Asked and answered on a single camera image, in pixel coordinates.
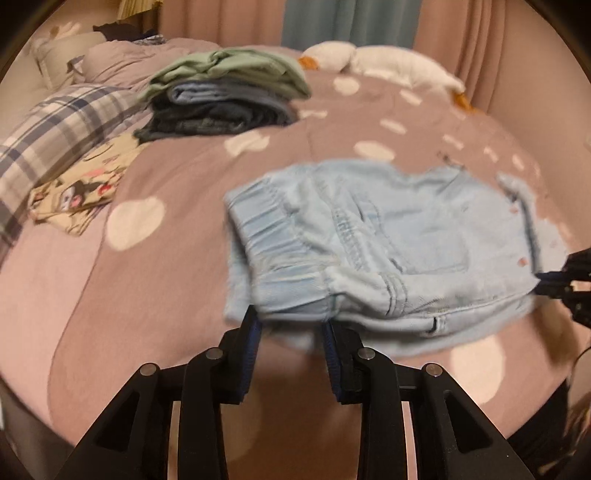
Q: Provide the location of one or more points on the dark bed frame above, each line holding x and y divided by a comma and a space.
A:
27, 415

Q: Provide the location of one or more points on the lilac duvet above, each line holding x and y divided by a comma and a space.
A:
124, 57

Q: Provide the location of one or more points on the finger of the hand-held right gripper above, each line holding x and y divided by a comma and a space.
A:
565, 291
578, 264

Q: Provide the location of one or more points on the white goose plush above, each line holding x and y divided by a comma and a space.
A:
397, 64

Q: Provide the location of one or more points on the light blue denim pants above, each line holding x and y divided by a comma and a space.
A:
392, 230

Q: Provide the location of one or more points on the pink curtain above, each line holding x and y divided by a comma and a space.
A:
221, 21
480, 41

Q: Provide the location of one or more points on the plaid pillow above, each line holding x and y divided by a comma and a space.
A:
55, 134

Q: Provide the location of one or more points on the small checked cloth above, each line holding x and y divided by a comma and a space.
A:
150, 40

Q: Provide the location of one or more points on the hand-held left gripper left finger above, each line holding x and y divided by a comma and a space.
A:
251, 344

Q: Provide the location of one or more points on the black cloth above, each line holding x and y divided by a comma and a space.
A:
117, 31

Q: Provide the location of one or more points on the polka dot blanket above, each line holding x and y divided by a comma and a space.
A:
184, 286

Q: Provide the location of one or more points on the blue curtain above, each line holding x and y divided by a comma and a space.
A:
351, 21

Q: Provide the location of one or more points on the cartoon printed cloth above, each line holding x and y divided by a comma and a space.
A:
83, 184

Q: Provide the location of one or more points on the yellow pleated cloth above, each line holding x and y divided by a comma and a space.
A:
138, 8

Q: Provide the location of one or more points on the folded green pants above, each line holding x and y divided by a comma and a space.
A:
231, 69

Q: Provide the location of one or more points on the folded dark jeans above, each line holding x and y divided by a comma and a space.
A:
203, 121

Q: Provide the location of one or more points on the pink bed sheet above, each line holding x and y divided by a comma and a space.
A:
41, 286

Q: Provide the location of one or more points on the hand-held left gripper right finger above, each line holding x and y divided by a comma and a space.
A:
330, 357

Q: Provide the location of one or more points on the folded blue jeans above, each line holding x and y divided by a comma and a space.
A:
217, 96

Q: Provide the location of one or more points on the beige pillow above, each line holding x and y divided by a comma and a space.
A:
57, 57

